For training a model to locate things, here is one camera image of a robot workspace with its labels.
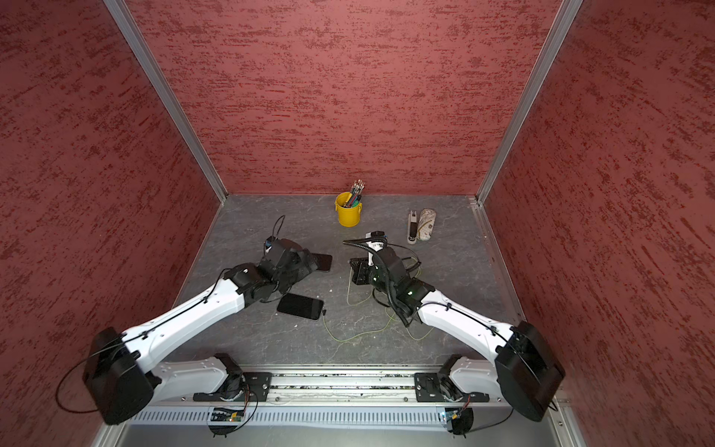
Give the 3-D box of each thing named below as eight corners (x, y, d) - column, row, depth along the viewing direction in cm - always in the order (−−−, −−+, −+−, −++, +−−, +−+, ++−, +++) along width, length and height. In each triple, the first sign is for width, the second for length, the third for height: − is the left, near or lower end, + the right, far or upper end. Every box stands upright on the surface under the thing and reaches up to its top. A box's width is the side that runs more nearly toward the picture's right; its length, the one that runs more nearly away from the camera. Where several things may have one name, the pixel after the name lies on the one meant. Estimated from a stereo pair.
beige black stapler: (407, 243, 108) (408, 235, 104) (407, 218, 117) (409, 210, 113) (415, 244, 108) (417, 236, 104) (415, 219, 116) (417, 210, 112)
